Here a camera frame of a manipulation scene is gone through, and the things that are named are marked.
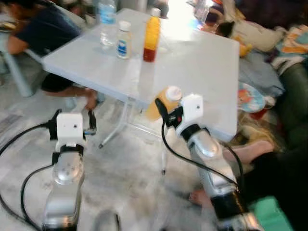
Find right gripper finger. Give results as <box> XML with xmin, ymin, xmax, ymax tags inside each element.
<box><xmin>155</xmin><ymin>98</ymin><xmax>170</xmax><ymax>127</ymax></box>

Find dark green cushion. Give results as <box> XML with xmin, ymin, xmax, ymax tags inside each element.
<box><xmin>279</xmin><ymin>63</ymin><xmax>308</xmax><ymax>150</ymax></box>

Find colourful patterned cloth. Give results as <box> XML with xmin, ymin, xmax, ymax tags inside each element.
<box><xmin>282</xmin><ymin>26</ymin><xmax>308</xmax><ymax>56</ymax></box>

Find barefoot person black trousers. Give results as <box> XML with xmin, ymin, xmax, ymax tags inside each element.
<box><xmin>189</xmin><ymin>140</ymin><xmax>308</xmax><ymax>227</ymax></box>

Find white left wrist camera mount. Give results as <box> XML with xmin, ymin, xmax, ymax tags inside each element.
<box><xmin>56</xmin><ymin>113</ymin><xmax>85</xmax><ymax>149</ymax></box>

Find blue cartoon print plate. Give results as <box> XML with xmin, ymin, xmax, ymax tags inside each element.
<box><xmin>237</xmin><ymin>82</ymin><xmax>266</xmax><ymax>114</ymax></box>

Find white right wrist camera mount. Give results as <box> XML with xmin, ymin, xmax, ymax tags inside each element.
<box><xmin>180</xmin><ymin>94</ymin><xmax>204</xmax><ymax>136</ymax></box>

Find white folding table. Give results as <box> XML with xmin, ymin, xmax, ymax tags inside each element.
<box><xmin>42</xmin><ymin>7</ymin><xmax>240</xmax><ymax>175</ymax></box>

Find tall orange juice bottle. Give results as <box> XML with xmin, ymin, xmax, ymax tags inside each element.
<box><xmin>143</xmin><ymin>8</ymin><xmax>161</xmax><ymax>63</ymax></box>

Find clear water bottle blue label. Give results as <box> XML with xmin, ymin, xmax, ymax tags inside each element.
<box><xmin>98</xmin><ymin>0</ymin><xmax>117</xmax><ymax>49</ymax></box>

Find grey blue cloth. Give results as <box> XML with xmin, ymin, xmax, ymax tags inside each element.
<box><xmin>238</xmin><ymin>51</ymin><xmax>285</xmax><ymax>97</ymax></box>

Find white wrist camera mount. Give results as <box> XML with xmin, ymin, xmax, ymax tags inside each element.
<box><xmin>56</xmin><ymin>113</ymin><xmax>85</xmax><ymax>149</ymax></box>
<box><xmin>180</xmin><ymin>94</ymin><xmax>204</xmax><ymax>136</ymax></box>

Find green plastic object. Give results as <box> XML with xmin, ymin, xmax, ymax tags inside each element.
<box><xmin>248</xmin><ymin>196</ymin><xmax>294</xmax><ymax>231</ymax></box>

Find small clear bottle white cap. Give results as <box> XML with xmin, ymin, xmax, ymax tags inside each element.
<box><xmin>117</xmin><ymin>21</ymin><xmax>132</xmax><ymax>60</ymax></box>

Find orange drink bottle white cap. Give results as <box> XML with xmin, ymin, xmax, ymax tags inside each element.
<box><xmin>146</xmin><ymin>86</ymin><xmax>182</xmax><ymax>121</ymax></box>

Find seated person dark shirt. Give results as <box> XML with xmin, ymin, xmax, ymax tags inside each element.
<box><xmin>0</xmin><ymin>0</ymin><xmax>99</xmax><ymax>110</ymax></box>

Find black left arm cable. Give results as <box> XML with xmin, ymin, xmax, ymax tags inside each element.
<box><xmin>0</xmin><ymin>123</ymin><xmax>51</xmax><ymax>228</ymax></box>
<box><xmin>20</xmin><ymin>164</ymin><xmax>56</xmax><ymax>230</ymax></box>

